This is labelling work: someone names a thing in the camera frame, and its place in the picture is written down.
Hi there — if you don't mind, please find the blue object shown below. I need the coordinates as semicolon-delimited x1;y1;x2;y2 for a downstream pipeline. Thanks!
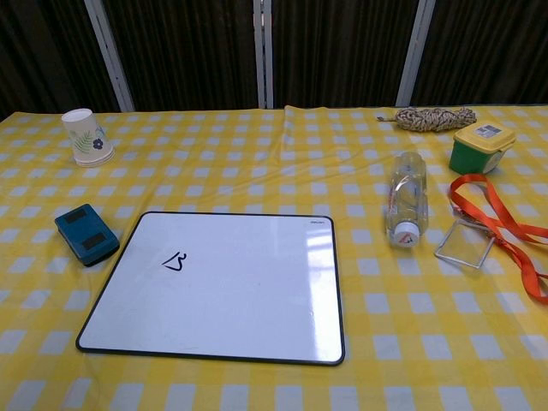
54;204;121;270

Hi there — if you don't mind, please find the white board black rim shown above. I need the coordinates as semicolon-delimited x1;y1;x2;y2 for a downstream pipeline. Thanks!
75;211;347;367

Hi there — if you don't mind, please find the yellow white checkered tablecloth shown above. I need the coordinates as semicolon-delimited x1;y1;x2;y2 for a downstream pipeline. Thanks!
0;104;548;411

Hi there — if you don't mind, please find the clear plastic water bottle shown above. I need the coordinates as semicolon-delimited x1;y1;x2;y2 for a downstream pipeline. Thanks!
386;151;431;250

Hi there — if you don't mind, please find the black fabric partition panel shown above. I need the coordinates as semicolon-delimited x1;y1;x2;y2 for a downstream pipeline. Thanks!
101;0;263;114
409;0;548;108
271;0;420;109
0;0;122;124

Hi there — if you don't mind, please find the clear plastic badge holder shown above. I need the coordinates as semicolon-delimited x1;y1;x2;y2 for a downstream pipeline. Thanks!
433;219;497;275

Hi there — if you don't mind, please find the white paper cup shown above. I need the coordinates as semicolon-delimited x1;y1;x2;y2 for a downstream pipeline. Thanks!
61;108;116;168

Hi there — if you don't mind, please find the green container yellow lid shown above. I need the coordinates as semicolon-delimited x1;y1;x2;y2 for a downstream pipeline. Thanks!
448;122;517;175

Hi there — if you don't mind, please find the grey metal partition post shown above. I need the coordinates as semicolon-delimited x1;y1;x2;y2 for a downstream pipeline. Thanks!
253;0;275;110
396;0;437;107
84;0;135;113

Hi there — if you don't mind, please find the braided rope bundle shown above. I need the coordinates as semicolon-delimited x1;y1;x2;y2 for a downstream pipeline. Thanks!
377;106;478;132

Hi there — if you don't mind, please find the orange lanyard strap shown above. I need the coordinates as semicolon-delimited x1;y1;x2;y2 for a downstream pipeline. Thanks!
448;174;548;306

